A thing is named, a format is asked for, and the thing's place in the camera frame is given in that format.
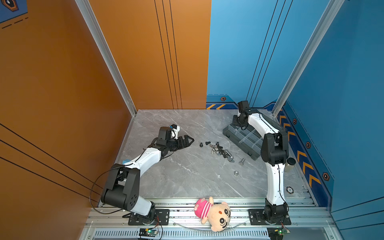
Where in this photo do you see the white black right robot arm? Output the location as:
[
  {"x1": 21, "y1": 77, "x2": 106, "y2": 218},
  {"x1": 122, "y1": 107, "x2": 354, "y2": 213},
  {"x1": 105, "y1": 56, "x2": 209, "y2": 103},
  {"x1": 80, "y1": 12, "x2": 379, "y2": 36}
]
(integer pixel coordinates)
[{"x1": 233, "y1": 111, "x2": 289, "y2": 224}]

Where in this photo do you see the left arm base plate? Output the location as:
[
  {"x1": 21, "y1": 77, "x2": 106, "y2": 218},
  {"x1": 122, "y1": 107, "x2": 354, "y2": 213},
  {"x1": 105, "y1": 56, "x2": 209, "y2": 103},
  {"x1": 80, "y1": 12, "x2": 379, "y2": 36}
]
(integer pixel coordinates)
[{"x1": 128, "y1": 209, "x2": 170, "y2": 226}]

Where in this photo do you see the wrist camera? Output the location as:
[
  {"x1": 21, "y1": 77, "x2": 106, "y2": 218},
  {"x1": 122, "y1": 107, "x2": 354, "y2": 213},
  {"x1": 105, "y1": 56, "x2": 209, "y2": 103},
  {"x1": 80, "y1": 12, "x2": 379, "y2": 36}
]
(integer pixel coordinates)
[
  {"x1": 158, "y1": 124, "x2": 181, "y2": 140},
  {"x1": 238, "y1": 101, "x2": 251, "y2": 113}
]

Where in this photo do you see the aluminium corner post right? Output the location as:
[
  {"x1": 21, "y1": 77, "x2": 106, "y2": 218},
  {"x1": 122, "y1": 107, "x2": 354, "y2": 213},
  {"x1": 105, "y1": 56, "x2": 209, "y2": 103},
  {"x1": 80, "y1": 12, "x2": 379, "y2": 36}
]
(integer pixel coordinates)
[{"x1": 272, "y1": 0, "x2": 345, "y2": 118}]

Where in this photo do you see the right green circuit board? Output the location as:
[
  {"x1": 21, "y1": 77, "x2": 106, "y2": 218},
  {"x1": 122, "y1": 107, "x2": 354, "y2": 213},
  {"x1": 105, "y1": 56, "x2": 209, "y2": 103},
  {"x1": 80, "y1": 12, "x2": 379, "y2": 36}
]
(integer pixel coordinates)
[{"x1": 267, "y1": 228, "x2": 291, "y2": 240}]

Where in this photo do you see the aluminium corner post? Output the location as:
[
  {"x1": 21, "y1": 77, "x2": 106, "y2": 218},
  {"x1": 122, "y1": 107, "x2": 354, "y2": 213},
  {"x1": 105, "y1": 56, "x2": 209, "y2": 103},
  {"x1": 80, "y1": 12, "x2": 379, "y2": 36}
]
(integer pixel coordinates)
[
  {"x1": 272, "y1": 0, "x2": 345, "y2": 118},
  {"x1": 75, "y1": 0, "x2": 137, "y2": 117}
]

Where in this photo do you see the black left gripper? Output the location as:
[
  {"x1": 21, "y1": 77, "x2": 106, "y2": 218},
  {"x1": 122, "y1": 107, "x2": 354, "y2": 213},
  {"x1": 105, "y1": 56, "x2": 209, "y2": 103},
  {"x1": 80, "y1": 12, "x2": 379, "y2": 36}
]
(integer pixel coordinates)
[{"x1": 166, "y1": 135, "x2": 194, "y2": 152}]

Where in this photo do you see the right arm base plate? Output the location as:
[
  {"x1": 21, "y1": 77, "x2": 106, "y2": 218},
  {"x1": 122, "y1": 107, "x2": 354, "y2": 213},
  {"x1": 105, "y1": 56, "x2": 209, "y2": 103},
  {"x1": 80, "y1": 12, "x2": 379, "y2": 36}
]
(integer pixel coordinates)
[{"x1": 248, "y1": 209, "x2": 292, "y2": 226}]

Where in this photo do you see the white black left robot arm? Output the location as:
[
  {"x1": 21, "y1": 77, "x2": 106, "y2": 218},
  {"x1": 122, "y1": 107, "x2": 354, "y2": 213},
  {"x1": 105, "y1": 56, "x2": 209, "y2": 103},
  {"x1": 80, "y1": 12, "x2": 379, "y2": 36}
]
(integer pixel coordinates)
[{"x1": 101, "y1": 135, "x2": 195, "y2": 222}]

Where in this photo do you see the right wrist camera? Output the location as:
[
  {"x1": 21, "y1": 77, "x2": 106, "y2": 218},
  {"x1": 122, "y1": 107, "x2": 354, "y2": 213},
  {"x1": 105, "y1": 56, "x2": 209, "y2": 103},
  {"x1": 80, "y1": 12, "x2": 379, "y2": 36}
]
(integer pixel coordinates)
[{"x1": 238, "y1": 101, "x2": 251, "y2": 113}]

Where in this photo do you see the aluminium corner post left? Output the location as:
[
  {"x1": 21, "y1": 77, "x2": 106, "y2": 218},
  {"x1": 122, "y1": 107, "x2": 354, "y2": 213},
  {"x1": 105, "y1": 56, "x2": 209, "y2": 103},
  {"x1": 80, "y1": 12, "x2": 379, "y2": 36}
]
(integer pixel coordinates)
[{"x1": 75, "y1": 0, "x2": 137, "y2": 117}]

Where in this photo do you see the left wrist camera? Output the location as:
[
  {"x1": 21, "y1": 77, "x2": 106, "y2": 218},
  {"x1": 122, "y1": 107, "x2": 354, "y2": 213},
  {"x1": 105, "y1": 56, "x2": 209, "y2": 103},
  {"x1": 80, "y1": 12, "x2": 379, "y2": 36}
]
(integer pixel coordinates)
[{"x1": 158, "y1": 124, "x2": 181, "y2": 140}]

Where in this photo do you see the large silver hex bolt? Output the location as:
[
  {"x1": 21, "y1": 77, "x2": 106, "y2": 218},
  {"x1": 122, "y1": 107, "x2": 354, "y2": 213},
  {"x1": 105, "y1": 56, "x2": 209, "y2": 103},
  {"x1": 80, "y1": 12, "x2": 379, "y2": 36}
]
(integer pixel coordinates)
[{"x1": 226, "y1": 150, "x2": 234, "y2": 162}]

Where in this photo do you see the black cap cylinder container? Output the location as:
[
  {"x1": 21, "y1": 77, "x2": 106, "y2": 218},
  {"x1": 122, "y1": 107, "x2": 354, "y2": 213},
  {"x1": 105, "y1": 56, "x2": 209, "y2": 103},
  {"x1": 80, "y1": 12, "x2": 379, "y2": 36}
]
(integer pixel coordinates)
[{"x1": 285, "y1": 157, "x2": 297, "y2": 172}]

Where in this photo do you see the aluminium rail frame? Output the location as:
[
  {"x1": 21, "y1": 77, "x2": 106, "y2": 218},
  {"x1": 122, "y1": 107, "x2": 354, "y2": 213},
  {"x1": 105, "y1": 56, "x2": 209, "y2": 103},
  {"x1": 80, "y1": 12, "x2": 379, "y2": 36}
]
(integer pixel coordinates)
[{"x1": 80, "y1": 197, "x2": 342, "y2": 240}]

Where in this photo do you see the green circuit board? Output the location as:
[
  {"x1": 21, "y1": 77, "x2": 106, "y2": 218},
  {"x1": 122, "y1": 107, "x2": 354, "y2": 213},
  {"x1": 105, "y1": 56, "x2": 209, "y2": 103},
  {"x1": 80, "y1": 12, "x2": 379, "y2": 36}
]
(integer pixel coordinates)
[
  {"x1": 267, "y1": 228, "x2": 291, "y2": 240},
  {"x1": 139, "y1": 229, "x2": 159, "y2": 238}
]

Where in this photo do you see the grey plastic organizer box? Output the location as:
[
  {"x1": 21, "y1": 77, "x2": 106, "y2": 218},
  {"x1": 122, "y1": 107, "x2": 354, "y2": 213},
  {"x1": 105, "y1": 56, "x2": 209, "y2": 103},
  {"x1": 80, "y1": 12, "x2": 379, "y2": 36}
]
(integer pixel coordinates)
[{"x1": 223, "y1": 124, "x2": 263, "y2": 160}]

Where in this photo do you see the left green circuit board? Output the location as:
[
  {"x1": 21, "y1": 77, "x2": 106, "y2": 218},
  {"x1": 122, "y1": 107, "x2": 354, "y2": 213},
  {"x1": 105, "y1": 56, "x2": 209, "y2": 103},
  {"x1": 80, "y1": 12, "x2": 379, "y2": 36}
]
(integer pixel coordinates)
[{"x1": 139, "y1": 229, "x2": 159, "y2": 238}]

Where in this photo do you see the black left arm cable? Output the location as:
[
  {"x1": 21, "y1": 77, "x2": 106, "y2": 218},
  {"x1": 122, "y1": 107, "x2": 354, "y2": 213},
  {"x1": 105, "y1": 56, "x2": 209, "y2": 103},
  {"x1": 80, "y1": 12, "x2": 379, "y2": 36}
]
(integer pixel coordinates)
[{"x1": 89, "y1": 166, "x2": 124, "y2": 215}]

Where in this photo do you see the pink plush doll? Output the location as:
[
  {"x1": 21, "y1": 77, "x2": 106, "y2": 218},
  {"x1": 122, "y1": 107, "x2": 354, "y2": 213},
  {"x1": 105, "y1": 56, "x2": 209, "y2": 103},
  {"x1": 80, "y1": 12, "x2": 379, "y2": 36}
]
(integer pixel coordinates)
[{"x1": 194, "y1": 197, "x2": 232, "y2": 232}]

